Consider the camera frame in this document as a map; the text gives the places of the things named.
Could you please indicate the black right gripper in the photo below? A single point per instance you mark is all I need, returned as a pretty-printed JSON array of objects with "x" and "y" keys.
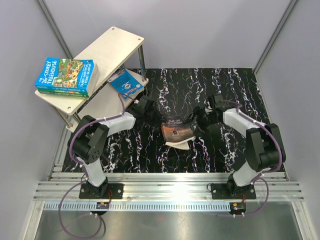
[{"x": 199, "y": 112}]

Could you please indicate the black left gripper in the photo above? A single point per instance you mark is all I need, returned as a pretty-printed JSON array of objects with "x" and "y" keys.
[{"x": 158, "y": 116}]

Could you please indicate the dark tale of two cities book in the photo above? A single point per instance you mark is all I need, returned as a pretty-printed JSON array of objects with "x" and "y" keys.
[{"x": 177, "y": 134}]

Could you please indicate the blue paperback book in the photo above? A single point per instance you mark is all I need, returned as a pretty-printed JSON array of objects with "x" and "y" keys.
[{"x": 124, "y": 83}]

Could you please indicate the dark green 104-storey treehouse book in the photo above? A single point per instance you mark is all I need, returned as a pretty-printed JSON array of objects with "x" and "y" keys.
[{"x": 63, "y": 93}]

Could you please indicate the blue 26-storey treehouse book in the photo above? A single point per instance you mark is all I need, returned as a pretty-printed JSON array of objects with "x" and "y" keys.
[{"x": 70, "y": 75}]

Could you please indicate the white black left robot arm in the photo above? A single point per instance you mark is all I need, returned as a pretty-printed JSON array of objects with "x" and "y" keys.
[{"x": 88, "y": 141}]

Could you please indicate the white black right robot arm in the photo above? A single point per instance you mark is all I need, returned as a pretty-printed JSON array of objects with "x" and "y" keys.
[{"x": 264, "y": 148}]

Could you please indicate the white two-tier shelf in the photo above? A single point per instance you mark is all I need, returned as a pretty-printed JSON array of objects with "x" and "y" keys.
[{"x": 110, "y": 51}]

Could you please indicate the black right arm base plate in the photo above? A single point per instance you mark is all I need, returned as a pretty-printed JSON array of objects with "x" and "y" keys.
[{"x": 225, "y": 191}]

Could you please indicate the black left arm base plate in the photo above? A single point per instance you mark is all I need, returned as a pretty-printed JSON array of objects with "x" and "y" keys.
[{"x": 105, "y": 191}]

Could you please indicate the aluminium rail frame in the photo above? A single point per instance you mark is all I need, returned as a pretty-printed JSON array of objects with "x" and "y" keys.
[{"x": 164, "y": 192}]

